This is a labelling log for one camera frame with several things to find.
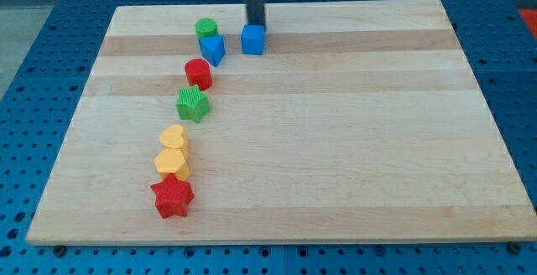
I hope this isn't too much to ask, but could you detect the green star block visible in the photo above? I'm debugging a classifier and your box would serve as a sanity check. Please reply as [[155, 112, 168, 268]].
[[175, 85, 211, 123]]

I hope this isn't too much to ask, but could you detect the red star block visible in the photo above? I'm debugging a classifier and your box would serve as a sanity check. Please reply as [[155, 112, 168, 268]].
[[150, 174, 195, 219]]

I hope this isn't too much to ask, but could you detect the red cylinder block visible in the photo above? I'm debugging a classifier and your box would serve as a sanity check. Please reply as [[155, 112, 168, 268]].
[[185, 58, 212, 91]]

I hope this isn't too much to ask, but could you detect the blue cube block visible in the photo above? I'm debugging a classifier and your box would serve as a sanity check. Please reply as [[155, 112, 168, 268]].
[[241, 24, 265, 55]]

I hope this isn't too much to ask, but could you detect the light wooden board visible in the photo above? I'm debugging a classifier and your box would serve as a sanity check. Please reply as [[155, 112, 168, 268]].
[[26, 0, 536, 246]]

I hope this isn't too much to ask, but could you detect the blue triangular prism block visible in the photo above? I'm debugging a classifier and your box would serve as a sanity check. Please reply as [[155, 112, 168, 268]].
[[198, 35, 226, 67]]

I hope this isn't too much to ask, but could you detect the yellow heart block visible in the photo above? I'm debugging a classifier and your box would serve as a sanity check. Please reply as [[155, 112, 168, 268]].
[[159, 124, 190, 159]]

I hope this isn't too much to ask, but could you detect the yellow hexagon block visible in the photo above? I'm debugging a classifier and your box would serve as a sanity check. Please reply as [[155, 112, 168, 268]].
[[154, 148, 190, 181]]

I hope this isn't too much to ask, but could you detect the green cylinder block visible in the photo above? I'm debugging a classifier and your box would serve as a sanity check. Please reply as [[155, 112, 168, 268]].
[[195, 18, 218, 39]]

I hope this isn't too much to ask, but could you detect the blue perforated metal table plate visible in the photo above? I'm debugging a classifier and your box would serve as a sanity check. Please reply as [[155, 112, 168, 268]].
[[1, 0, 536, 274]]

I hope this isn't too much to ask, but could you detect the red object at right edge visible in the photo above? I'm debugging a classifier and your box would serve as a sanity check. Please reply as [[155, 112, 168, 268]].
[[519, 8, 537, 38]]

